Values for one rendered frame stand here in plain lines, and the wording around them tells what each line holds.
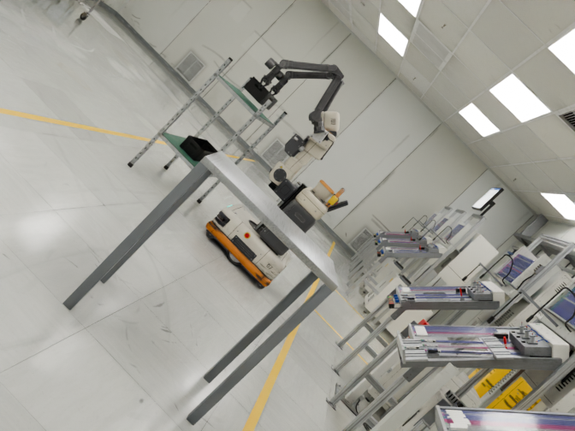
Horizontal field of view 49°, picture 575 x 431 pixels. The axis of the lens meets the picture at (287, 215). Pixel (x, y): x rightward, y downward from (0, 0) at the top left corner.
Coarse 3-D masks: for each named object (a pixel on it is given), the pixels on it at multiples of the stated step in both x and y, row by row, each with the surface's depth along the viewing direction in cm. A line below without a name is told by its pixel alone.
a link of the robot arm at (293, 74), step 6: (294, 72) 519; (300, 72) 518; (306, 72) 517; (312, 72) 515; (318, 72) 514; (294, 78) 522; (300, 78) 520; (306, 78) 518; (312, 78) 516; (318, 78) 514; (324, 78) 512
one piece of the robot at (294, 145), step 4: (292, 136) 490; (296, 136) 488; (308, 136) 494; (288, 140) 489; (292, 140) 488; (296, 140) 488; (300, 140) 488; (304, 140) 494; (288, 144) 489; (292, 144) 489; (296, 144) 488; (300, 144) 488; (288, 148) 489; (292, 148) 489; (296, 148) 488; (300, 148) 489; (304, 148) 489; (288, 152) 489; (292, 152) 489; (296, 152) 514
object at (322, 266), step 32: (224, 160) 262; (192, 192) 276; (256, 192) 260; (160, 224) 278; (288, 224) 263; (128, 256) 281; (320, 256) 263; (320, 288) 240; (288, 320) 241; (256, 352) 243; (224, 384) 245; (192, 416) 247
